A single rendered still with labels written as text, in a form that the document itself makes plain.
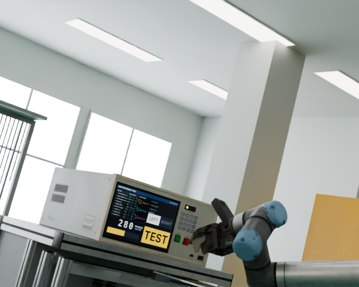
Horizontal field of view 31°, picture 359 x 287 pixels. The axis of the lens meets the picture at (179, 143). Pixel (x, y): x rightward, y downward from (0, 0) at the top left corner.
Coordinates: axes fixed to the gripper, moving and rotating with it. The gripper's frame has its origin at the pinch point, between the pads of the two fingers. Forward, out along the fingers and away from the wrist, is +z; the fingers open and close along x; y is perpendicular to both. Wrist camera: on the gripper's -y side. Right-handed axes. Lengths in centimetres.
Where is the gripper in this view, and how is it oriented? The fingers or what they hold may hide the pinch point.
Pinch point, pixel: (192, 240)
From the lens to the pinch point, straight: 202.5
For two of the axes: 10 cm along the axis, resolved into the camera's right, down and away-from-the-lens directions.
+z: -6.7, 3.7, 6.4
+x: 7.4, 2.9, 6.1
